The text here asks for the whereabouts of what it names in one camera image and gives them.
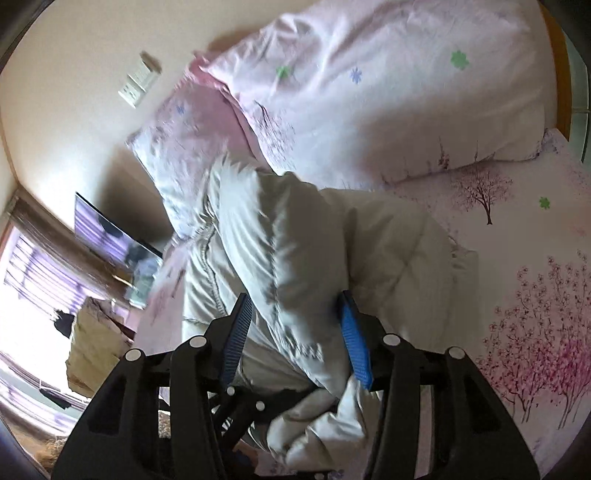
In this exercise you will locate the flat screen television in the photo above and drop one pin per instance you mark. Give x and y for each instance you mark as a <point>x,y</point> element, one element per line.
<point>101,226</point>

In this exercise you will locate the bright window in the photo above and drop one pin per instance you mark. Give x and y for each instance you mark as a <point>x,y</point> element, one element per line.
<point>32,332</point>

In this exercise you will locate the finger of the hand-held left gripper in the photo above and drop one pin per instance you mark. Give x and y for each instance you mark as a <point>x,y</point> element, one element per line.
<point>242,415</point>

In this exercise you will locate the beige puffer jacket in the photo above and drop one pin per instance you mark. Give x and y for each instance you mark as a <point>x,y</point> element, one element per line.
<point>300,254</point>

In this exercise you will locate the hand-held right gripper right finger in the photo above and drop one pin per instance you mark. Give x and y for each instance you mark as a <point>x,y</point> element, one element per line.
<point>355,341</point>

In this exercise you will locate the tan cloth cover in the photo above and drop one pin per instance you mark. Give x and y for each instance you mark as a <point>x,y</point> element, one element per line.
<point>97,346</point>

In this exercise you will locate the pink floral bed sheet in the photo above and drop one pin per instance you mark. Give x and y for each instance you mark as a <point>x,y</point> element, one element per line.
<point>531,277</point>

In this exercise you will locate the pink floral pillow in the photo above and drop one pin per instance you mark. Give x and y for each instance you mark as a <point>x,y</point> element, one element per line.
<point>378,92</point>
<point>184,152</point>

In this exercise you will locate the white wall socket plate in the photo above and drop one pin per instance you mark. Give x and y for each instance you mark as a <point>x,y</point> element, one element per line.
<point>136,87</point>

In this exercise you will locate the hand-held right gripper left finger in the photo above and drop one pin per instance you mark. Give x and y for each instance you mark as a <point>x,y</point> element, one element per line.
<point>236,341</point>

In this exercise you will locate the wooden bed headboard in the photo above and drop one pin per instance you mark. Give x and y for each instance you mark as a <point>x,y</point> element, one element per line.
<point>561,83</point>

